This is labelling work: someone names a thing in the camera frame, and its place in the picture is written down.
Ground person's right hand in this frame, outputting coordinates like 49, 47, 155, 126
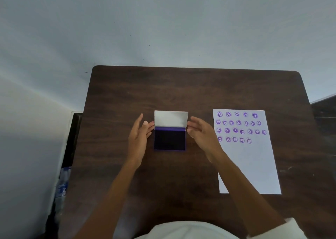
186, 117, 227, 165

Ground person's left hand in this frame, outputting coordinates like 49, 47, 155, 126
125, 113, 155, 170

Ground purple ink pad with lid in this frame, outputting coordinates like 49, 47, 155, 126
154, 110, 189, 152

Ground person's left forearm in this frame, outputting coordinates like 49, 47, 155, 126
74, 162, 140, 239

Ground person's right forearm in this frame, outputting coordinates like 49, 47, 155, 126
210, 152, 287, 238

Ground white paper with purple stamps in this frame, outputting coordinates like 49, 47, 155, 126
213, 109, 282, 195

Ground clear plastic bottle blue label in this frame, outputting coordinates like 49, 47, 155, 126
54, 166, 72, 221

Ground person's white shirt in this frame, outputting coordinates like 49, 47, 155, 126
132, 217, 308, 239

